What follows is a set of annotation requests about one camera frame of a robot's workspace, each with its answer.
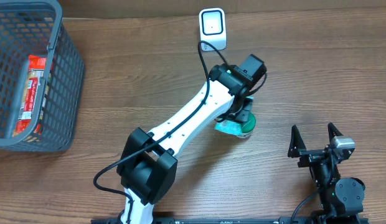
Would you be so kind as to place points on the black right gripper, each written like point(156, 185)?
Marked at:
point(315, 156)

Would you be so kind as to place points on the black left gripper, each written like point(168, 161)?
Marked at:
point(243, 115)

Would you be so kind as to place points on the teal tissue packet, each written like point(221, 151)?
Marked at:
point(228, 127)

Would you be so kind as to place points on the green lidded jar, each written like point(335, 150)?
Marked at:
point(247, 127)

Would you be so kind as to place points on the red snack packet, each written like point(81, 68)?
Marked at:
point(34, 72)

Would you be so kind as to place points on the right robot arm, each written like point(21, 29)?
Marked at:
point(341, 198)

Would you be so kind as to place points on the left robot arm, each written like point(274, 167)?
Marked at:
point(151, 157)

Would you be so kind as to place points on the white barcode scanner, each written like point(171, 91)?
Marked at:
point(212, 26)

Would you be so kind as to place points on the grey plastic shopping basket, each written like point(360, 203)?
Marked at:
point(36, 28)

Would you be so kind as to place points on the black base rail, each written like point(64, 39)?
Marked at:
point(280, 220)

